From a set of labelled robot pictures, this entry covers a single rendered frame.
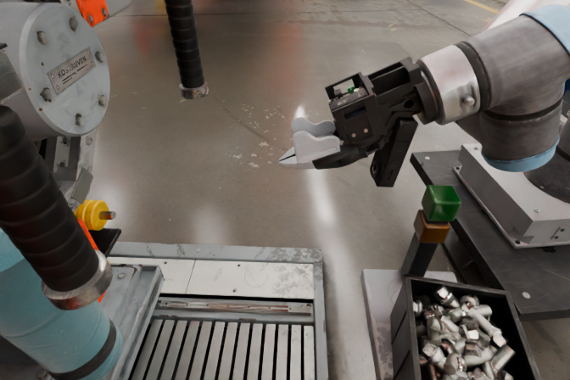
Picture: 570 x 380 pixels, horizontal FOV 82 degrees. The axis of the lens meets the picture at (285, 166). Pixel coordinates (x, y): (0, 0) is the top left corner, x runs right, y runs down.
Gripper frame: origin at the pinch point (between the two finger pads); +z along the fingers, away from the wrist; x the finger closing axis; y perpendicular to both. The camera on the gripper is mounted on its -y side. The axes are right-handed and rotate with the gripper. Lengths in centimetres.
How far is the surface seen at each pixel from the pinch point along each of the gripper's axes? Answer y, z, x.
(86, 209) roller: 2.2, 40.9, -7.1
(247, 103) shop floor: -54, 47, -154
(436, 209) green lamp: -12.7, -16.7, 6.0
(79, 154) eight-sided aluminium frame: 11.7, 33.8, -8.6
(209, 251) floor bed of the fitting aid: -45, 48, -32
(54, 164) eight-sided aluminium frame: 12.3, 38.2, -7.7
